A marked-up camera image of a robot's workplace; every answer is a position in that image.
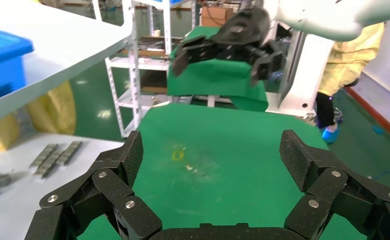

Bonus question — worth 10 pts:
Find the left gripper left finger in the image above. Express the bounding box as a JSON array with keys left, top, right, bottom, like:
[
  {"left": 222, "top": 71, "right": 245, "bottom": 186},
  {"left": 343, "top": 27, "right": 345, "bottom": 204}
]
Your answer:
[{"left": 24, "top": 130, "right": 164, "bottom": 240}]

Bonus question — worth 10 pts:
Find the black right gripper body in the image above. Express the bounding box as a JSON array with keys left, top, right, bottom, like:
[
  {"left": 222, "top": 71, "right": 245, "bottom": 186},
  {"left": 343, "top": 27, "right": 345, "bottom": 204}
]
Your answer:
[{"left": 211, "top": 8, "right": 271, "bottom": 64}]

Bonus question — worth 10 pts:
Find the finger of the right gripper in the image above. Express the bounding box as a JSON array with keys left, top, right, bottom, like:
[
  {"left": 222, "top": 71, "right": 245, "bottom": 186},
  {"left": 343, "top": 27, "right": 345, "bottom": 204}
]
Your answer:
[
  {"left": 171, "top": 34, "right": 222, "bottom": 79},
  {"left": 247, "top": 43, "right": 284, "bottom": 88}
]

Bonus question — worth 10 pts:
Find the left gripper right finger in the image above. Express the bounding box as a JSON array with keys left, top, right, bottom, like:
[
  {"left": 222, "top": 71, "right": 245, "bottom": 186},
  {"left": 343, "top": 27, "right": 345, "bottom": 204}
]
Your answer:
[{"left": 278, "top": 129, "right": 390, "bottom": 240}]

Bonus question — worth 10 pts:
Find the black gloved hand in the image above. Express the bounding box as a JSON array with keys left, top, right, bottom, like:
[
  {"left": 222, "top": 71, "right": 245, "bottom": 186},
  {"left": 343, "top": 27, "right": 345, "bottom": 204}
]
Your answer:
[{"left": 315, "top": 92, "right": 337, "bottom": 129}]

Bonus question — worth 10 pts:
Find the brown cardboard box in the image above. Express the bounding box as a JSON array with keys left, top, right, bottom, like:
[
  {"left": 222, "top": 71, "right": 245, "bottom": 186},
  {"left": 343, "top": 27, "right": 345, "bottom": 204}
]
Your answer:
[{"left": 199, "top": 5, "right": 235, "bottom": 28}]

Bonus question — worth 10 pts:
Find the white robot torso column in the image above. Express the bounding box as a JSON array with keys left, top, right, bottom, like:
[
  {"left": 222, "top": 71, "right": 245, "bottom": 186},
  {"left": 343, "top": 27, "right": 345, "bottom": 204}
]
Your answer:
[{"left": 271, "top": 31, "right": 335, "bottom": 118}]

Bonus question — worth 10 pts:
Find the green draped cloth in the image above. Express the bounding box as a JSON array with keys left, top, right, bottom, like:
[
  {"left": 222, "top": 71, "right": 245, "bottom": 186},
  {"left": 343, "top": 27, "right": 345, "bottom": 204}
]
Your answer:
[{"left": 166, "top": 26, "right": 269, "bottom": 113}]

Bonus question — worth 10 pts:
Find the white rack shelf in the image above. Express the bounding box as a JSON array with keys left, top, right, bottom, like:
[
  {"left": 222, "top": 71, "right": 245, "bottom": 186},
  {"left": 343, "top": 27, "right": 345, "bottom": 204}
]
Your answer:
[
  {"left": 117, "top": 89, "right": 156, "bottom": 109},
  {"left": 107, "top": 56, "right": 170, "bottom": 71}
]

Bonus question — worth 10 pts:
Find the blue shoe cover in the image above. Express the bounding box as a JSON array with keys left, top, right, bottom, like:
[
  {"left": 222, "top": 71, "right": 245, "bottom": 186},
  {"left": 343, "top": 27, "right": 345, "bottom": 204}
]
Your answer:
[{"left": 320, "top": 124, "right": 342, "bottom": 144}]

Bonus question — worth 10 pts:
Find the person in yellow coat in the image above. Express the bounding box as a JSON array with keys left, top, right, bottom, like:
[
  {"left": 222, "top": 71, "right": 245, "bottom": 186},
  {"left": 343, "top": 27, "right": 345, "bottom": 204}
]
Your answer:
[{"left": 315, "top": 21, "right": 386, "bottom": 100}]

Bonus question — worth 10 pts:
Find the yellow plastic bag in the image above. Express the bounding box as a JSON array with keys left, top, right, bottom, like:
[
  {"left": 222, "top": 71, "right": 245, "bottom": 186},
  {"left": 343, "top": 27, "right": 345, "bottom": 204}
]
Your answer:
[{"left": 0, "top": 81, "right": 77, "bottom": 160}]

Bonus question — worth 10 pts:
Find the green table cloth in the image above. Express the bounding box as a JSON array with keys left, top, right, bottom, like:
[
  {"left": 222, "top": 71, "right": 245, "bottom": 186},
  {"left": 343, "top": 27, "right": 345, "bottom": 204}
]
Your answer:
[{"left": 77, "top": 102, "right": 368, "bottom": 240}]

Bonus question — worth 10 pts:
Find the white shelf board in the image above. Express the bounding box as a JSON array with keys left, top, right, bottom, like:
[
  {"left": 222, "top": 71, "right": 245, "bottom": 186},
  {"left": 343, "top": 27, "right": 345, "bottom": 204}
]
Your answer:
[{"left": 0, "top": 0, "right": 133, "bottom": 128}]

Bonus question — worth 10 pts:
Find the blue plastic bin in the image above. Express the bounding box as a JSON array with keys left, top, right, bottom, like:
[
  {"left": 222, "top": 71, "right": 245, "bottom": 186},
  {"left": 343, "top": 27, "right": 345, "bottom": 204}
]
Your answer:
[{"left": 0, "top": 25, "right": 35, "bottom": 105}]

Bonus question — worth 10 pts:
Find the white perforated steel post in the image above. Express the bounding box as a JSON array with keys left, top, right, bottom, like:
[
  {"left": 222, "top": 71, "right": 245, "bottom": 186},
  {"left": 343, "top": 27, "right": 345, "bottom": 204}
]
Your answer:
[
  {"left": 161, "top": 0, "right": 173, "bottom": 57},
  {"left": 122, "top": 0, "right": 144, "bottom": 133},
  {"left": 104, "top": 56, "right": 127, "bottom": 138}
]

